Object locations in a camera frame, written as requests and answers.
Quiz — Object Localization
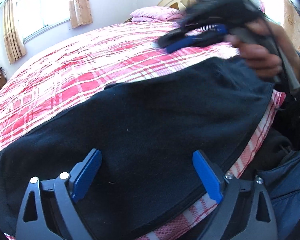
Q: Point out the black pants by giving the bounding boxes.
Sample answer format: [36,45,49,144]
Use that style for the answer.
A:
[0,57,273,239]

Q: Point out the person right hand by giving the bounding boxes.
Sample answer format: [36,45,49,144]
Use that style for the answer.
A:
[225,20,300,81]

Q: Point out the pink folded blanket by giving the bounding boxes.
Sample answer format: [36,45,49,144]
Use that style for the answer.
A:
[130,6,184,22]

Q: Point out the yellow side curtain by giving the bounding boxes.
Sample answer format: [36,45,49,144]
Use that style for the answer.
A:
[282,0,300,53]

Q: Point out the beige right curtain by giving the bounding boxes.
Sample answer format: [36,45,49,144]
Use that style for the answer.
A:
[69,0,93,28]

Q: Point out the beige curtain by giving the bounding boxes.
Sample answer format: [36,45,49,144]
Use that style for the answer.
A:
[4,0,26,64]
[69,0,93,28]

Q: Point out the red plaid bed cover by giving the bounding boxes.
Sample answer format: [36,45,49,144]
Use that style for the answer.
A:
[0,19,287,240]

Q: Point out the beige left curtain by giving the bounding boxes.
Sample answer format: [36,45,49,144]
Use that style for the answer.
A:
[4,0,26,64]

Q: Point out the window with metal frame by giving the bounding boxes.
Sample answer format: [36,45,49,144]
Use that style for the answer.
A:
[13,0,70,42]

